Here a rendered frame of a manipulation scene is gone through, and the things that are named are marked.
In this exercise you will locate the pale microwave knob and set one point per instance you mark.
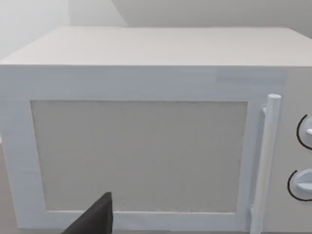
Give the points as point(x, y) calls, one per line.
point(306, 131)
point(302, 185)

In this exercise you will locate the pale microwave oven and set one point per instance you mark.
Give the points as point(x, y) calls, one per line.
point(156, 48)

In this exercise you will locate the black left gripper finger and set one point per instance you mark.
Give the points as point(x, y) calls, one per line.
point(100, 217)

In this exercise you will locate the pale microwave door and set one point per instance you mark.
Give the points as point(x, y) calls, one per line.
point(139, 156)

